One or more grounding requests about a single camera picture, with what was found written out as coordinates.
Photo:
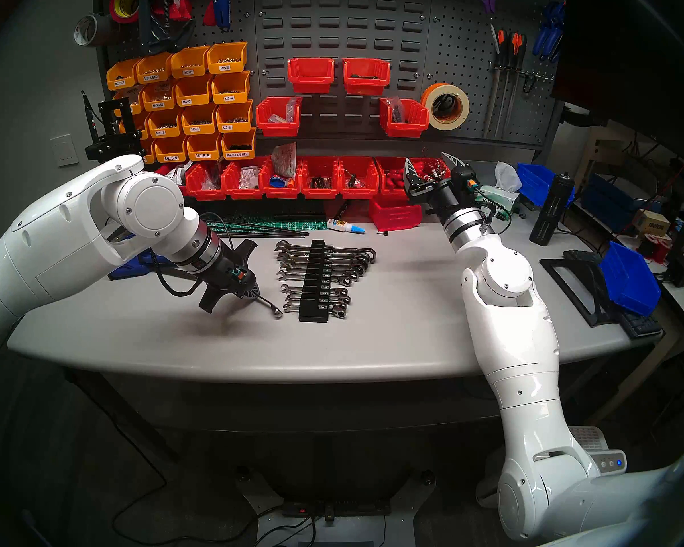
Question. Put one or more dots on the tall clear parts bag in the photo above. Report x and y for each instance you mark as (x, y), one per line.
(285, 159)

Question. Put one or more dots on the black power strip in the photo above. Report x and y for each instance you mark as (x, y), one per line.
(336, 509)

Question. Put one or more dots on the yellow screw bin M3-8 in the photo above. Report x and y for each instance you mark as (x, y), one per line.
(198, 120)

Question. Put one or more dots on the dark workbench frame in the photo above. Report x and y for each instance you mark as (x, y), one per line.
(319, 406)

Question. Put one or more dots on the black monitor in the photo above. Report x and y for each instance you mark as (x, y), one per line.
(632, 56)

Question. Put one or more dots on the red plastic bin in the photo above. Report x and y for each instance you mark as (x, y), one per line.
(395, 214)
(433, 167)
(242, 192)
(359, 192)
(390, 181)
(319, 192)
(310, 76)
(366, 77)
(278, 127)
(205, 194)
(281, 192)
(404, 129)

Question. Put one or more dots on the yellow screw bin M3-12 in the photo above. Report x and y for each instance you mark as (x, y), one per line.
(163, 124)

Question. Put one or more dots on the blue plastic bin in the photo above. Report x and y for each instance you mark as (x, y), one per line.
(536, 180)
(630, 278)

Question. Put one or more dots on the black keyboard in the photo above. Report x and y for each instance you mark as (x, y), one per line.
(641, 325)

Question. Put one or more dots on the white light switch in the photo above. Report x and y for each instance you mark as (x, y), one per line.
(64, 150)

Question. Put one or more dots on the yellow screw bin M3-6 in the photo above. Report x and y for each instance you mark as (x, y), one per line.
(233, 116)

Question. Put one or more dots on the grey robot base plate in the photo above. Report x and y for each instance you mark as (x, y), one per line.
(402, 523)

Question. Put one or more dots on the grey tape roll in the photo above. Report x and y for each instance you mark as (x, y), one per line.
(100, 27)

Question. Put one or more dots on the beige masking tape roll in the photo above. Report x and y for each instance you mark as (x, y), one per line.
(463, 108)

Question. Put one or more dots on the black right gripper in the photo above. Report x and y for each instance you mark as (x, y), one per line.
(444, 192)

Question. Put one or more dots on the white glue bottle blue cap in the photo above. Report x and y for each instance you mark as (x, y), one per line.
(345, 226)

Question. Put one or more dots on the black articulated holder stand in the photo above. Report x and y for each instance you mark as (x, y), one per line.
(114, 141)

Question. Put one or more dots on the blue red hand tool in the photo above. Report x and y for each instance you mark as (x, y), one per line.
(222, 4)

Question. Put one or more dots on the yellow screw bin M3-4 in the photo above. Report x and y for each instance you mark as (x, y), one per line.
(230, 88)

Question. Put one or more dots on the yellow screw bin M4-6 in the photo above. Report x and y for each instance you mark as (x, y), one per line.
(192, 92)

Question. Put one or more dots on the red yellow tape roll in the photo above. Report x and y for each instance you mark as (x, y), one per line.
(115, 7)

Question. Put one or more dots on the red hanging tool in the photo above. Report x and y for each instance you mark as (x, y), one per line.
(174, 7)

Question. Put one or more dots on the black hanging clamp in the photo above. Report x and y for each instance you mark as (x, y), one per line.
(159, 27)

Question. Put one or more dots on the white tissue sheet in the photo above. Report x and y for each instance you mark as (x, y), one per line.
(507, 176)

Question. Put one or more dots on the dark blue storage bin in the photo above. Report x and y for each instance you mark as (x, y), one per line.
(610, 195)

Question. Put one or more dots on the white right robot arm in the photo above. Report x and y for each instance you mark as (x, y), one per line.
(513, 335)

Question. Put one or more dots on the Kimtech tissue box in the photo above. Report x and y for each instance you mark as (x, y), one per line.
(504, 199)

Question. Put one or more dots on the yellow screw bin M4-0.7 hex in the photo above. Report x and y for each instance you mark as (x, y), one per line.
(238, 144)

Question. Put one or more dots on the green cutting mat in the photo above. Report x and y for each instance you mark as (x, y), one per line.
(316, 224)

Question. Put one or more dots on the yellow screw bin M2.5-6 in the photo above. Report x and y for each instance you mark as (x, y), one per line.
(170, 149)

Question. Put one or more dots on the grey tool wall panel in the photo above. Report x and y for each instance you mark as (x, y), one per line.
(461, 56)

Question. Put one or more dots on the yellow screw bin M2.5-5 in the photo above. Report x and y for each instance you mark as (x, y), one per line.
(203, 147)

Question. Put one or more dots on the black thin rods bundle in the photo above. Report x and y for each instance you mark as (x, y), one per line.
(285, 231)

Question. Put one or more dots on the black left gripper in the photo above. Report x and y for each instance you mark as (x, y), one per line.
(228, 272)

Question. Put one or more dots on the black marker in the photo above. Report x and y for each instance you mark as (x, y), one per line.
(342, 209)

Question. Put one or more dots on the clear plastic parts bag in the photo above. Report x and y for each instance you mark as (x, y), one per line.
(285, 111)
(249, 178)
(396, 108)

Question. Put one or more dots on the white plastic bag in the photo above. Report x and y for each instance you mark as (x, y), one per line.
(178, 172)

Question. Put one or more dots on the medium chrome ratcheting wrench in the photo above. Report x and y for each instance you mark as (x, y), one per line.
(271, 308)

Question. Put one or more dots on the black ribbed bottle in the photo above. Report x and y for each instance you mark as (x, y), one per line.
(552, 209)

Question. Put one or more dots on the small cardboard box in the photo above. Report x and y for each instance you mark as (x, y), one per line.
(652, 222)

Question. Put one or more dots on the black wrench holder case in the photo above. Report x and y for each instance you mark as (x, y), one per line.
(313, 318)

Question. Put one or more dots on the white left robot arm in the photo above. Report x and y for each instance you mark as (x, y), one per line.
(45, 249)

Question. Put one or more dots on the black frame stand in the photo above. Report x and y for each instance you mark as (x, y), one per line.
(581, 292)

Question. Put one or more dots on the orange black screwdriver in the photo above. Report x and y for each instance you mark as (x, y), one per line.
(516, 44)
(500, 44)

